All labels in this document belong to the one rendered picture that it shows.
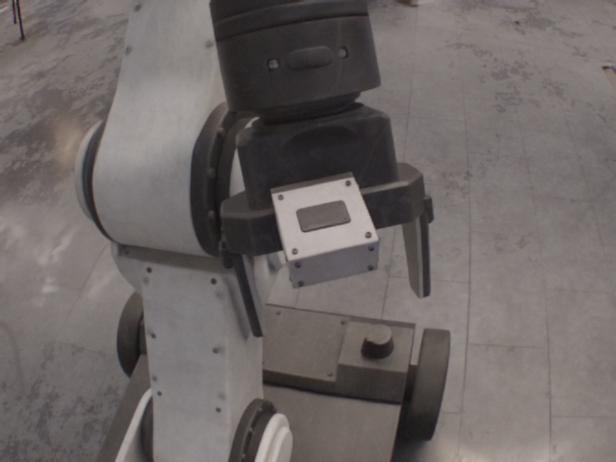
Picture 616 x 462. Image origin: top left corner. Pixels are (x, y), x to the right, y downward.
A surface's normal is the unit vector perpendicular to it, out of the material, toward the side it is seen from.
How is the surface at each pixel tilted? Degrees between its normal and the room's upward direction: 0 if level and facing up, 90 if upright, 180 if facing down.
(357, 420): 0
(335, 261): 95
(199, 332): 56
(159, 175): 51
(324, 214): 5
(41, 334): 0
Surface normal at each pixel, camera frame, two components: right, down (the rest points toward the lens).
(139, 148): -0.21, -0.16
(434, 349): -0.10, -0.76
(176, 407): -0.25, 0.20
